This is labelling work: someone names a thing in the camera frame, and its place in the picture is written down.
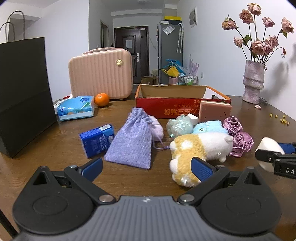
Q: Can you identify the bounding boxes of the red cardboard box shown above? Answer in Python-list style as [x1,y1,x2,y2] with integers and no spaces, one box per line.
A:
[135,84,231,119]

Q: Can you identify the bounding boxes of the orange fruit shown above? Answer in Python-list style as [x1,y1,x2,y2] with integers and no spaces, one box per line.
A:
[94,93,109,108]

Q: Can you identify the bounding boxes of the yellow box on fridge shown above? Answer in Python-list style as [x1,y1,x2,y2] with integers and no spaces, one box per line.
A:
[164,16,182,22]

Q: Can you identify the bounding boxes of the pink ribbed small suitcase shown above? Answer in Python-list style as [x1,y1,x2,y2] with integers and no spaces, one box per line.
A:
[68,47,133,99]

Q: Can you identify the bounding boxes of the pink layered sponge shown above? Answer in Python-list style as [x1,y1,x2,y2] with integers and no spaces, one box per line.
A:
[199,100,232,123]

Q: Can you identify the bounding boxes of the pink textured vase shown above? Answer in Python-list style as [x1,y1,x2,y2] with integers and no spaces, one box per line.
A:
[243,60,265,105]

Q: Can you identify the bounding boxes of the grey refrigerator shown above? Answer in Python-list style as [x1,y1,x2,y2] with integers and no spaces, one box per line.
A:
[158,23,183,84]

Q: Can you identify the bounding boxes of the yellow white plush toy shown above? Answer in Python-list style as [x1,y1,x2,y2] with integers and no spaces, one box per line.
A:
[170,132,234,187]

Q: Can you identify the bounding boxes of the dried pink roses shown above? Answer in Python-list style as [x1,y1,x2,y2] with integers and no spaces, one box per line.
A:
[221,3,295,65]

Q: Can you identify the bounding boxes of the black paper bag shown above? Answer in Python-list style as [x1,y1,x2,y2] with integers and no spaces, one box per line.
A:
[0,10,58,159]

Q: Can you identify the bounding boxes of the blue tissue pocket pack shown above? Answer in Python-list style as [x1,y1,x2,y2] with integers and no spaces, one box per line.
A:
[79,124,114,158]

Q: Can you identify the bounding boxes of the dark front door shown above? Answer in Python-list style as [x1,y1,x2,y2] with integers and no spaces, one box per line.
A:
[114,26,149,84]

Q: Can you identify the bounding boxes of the wall electrical panel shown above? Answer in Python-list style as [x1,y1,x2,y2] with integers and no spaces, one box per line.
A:
[189,7,198,28]

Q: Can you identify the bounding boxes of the purple satin scrunchie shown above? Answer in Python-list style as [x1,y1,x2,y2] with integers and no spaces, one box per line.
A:
[222,116,254,158]

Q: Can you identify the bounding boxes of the purple feather decoration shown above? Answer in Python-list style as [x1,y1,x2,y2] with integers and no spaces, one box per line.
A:
[189,55,199,76]

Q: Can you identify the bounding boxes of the lilac fluffy plush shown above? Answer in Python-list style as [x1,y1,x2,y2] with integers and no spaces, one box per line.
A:
[149,115,164,142]

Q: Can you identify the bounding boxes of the lilac drawstring pouch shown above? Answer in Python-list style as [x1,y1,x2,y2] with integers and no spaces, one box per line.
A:
[104,108,152,170]

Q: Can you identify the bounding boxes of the iridescent mesh bath ball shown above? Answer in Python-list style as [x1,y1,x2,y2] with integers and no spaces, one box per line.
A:
[166,114,194,138]

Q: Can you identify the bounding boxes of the yellow crumbs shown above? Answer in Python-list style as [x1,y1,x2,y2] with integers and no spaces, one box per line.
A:
[269,113,290,126]

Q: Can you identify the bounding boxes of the yellow bag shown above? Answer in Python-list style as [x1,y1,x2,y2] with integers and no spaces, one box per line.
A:
[161,66,180,78]

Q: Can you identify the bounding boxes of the light blue plush toy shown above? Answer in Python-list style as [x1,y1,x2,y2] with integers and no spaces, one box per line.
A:
[193,120,228,134]

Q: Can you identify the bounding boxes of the blue soft tissue pack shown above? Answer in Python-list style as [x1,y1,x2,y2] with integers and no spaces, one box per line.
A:
[54,96,95,121]

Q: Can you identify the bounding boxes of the brown cardboard box on floor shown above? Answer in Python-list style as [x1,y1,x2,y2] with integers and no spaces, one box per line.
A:
[140,76,158,85]

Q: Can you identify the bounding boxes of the wire trolley with bottles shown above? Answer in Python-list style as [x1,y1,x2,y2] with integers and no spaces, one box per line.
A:
[178,73,199,85]

